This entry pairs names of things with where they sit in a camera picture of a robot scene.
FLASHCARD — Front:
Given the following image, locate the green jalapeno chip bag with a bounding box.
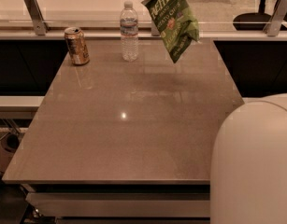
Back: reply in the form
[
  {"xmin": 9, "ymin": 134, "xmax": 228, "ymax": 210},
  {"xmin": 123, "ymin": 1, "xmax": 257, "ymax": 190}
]
[{"xmin": 142, "ymin": 0, "xmax": 199, "ymax": 63}]

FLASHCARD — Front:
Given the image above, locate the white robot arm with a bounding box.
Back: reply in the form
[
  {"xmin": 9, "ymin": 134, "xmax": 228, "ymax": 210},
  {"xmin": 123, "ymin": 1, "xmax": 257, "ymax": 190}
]
[{"xmin": 161, "ymin": 43, "xmax": 287, "ymax": 224}]

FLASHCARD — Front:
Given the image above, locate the clear plastic water bottle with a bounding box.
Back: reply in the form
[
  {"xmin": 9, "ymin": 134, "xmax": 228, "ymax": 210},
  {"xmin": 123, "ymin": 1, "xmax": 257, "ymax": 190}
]
[{"xmin": 120, "ymin": 1, "xmax": 138, "ymax": 62}]

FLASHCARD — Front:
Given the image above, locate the black office chair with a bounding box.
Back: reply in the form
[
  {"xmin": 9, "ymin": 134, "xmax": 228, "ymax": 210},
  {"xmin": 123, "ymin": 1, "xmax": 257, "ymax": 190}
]
[{"xmin": 232, "ymin": 0, "xmax": 287, "ymax": 32}]

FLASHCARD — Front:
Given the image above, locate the gold soda can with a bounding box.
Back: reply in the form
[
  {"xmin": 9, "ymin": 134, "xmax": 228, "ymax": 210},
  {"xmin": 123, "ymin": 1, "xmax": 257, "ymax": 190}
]
[{"xmin": 65, "ymin": 27, "xmax": 90, "ymax": 65}]

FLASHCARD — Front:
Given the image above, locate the glass railing panel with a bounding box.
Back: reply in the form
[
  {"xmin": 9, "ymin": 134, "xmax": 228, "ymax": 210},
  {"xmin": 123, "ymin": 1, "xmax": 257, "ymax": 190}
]
[{"xmin": 0, "ymin": 0, "xmax": 287, "ymax": 33}]

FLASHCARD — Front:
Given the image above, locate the right metal railing bracket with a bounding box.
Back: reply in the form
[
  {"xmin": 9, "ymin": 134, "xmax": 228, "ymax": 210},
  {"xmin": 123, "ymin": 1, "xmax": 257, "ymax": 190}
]
[{"xmin": 263, "ymin": 0, "xmax": 287, "ymax": 36}]

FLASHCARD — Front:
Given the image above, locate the left metal railing bracket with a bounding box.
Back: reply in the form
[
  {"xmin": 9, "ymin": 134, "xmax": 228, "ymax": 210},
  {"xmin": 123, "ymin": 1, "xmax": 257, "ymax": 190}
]
[{"xmin": 23, "ymin": 0, "xmax": 49, "ymax": 35}]

